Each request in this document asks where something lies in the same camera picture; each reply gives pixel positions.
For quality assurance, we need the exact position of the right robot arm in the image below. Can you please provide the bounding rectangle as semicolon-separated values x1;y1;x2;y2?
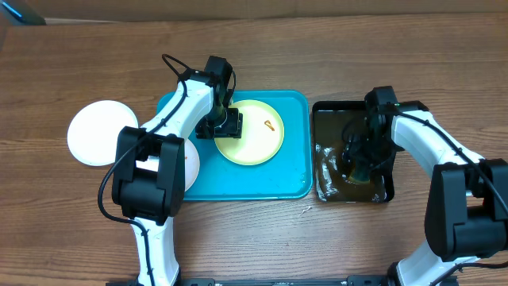
341;86;507;286

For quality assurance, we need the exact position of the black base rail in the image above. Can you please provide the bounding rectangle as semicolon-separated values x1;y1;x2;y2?
105;273;392;286

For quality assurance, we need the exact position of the teal plastic tray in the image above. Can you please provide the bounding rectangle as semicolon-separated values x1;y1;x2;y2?
156;90;314;202

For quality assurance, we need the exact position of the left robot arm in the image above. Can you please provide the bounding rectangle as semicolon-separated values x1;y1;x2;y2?
98;56;243;285

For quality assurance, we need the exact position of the white plate with red stain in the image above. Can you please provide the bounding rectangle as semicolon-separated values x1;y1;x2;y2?
184;140;200;191

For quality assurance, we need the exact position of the black water tray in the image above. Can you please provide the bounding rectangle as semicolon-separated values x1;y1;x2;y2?
312;101;394;203

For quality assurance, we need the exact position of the yellow-green plate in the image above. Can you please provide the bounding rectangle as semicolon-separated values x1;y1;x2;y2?
214;99;284;165

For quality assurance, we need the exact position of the dark corner object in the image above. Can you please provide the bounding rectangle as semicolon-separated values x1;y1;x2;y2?
1;0;46;25

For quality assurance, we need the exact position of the white plate with orange stain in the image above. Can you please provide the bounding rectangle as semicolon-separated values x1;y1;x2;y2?
67;100;138;166

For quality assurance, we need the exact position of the small white scrap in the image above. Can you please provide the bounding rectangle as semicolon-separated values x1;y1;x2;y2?
298;206;312;216

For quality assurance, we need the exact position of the green yellow sponge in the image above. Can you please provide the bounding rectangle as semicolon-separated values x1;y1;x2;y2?
348;164;371;184

